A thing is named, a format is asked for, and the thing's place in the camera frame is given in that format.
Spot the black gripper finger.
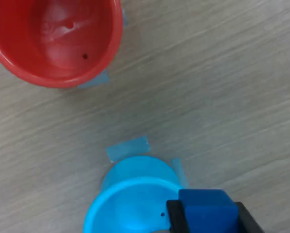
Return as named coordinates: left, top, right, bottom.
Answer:
left=234, top=201, right=267, bottom=233
left=166, top=199, right=190, bottom=233

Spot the blue cube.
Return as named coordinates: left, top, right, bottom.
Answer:
left=178, top=188, right=239, bottom=233

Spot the blue tape piece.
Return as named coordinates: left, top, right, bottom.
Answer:
left=76, top=69, right=110, bottom=90
left=105, top=135, right=152, bottom=164
left=171, top=157, right=190, bottom=189
left=121, top=9, right=130, bottom=27

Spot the blue plastic cup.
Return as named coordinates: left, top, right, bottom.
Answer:
left=83, top=156, right=191, bottom=233

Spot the red plastic cup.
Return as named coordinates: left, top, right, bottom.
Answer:
left=0, top=0, right=124, bottom=89

